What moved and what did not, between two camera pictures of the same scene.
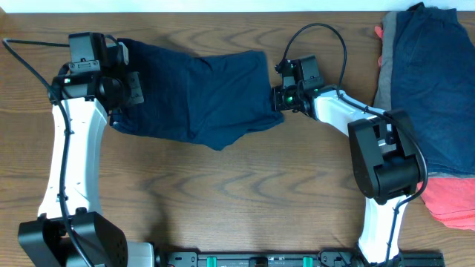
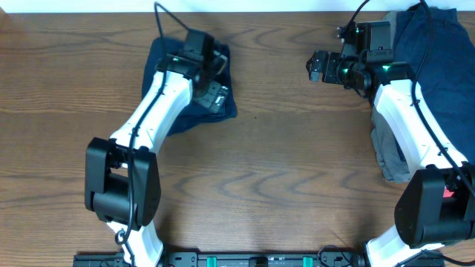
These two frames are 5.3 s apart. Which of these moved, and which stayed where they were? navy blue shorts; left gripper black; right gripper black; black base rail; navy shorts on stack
Moved: right gripper black; navy blue shorts; left gripper black
Stayed: black base rail; navy shorts on stack
